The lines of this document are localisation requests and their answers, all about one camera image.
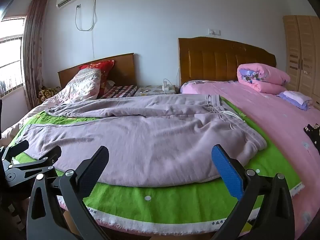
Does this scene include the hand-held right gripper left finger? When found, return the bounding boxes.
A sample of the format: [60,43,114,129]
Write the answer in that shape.
[26,145,110,240]

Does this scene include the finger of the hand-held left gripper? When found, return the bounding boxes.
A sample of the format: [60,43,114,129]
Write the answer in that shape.
[0,140,30,168]
[5,145,62,188]

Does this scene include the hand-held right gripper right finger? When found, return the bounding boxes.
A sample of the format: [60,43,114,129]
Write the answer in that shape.
[211,144,294,240]

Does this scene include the lilac pants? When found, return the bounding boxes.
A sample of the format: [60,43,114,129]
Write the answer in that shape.
[25,94,267,187]

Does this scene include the tiger print blanket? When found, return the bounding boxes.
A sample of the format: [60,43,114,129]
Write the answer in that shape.
[37,86,62,104]

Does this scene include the pink bed sheet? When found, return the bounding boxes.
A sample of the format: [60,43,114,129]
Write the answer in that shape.
[180,80,320,240]

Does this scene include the green cartoon bed sheet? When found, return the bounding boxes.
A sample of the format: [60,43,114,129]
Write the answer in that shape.
[10,97,304,233]

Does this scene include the checkered pillow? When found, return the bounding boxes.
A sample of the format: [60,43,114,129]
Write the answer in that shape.
[100,80,137,99]

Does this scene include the pink patterned quilt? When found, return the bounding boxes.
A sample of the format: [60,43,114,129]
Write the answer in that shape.
[2,69,102,140]

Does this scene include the floral covered nightstand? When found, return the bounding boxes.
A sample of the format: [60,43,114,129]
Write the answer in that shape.
[135,86,180,97]

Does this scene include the black patterned cloth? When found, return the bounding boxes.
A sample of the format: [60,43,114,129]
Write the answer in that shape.
[303,123,320,153]

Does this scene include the barred window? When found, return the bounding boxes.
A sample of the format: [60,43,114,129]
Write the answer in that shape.
[0,16,27,98]

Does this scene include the red floral pillow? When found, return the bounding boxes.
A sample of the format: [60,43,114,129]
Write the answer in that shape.
[79,60,116,97]

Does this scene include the pink curtain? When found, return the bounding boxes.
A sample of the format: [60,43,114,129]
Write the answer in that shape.
[22,0,48,110]

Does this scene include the purple pillow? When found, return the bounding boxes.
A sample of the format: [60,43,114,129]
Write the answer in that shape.
[276,90,313,111]

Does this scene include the folded pink quilt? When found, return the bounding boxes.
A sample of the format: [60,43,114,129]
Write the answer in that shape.
[237,63,291,95]

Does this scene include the small wooden headboard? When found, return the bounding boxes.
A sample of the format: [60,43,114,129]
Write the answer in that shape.
[57,53,137,88]

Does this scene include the white charger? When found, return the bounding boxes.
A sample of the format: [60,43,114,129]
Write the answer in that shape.
[162,79,175,92]

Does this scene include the large wooden headboard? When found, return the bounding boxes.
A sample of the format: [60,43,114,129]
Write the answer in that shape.
[178,36,277,88]

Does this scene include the wooden wardrobe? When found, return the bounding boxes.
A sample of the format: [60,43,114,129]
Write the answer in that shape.
[282,15,320,100]

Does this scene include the air conditioner cable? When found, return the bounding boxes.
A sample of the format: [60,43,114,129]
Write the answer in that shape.
[75,0,98,32]

